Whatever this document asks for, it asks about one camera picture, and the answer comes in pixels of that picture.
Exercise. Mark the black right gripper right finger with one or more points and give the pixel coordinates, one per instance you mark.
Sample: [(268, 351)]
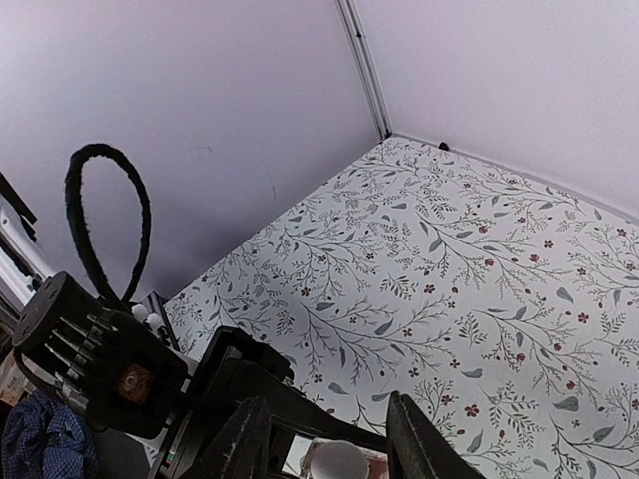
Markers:
[(416, 449)]

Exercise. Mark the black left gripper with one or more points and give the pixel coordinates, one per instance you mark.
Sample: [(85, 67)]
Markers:
[(236, 367)]

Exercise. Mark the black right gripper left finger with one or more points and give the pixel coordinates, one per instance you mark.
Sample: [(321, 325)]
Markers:
[(241, 448)]

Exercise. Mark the pink nail polish bottle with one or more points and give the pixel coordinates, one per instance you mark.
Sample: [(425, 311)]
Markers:
[(336, 459)]

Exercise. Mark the blue checked sleeve forearm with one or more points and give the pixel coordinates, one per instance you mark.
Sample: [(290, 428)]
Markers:
[(44, 438)]

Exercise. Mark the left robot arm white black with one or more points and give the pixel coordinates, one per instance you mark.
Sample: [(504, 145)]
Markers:
[(23, 271)]

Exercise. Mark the floral patterned table mat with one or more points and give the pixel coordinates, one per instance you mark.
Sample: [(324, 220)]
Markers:
[(506, 308)]

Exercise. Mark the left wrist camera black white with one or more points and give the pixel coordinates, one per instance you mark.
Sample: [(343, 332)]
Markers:
[(107, 366)]

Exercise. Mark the left aluminium frame post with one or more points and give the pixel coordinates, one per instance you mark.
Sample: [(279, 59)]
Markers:
[(365, 65)]

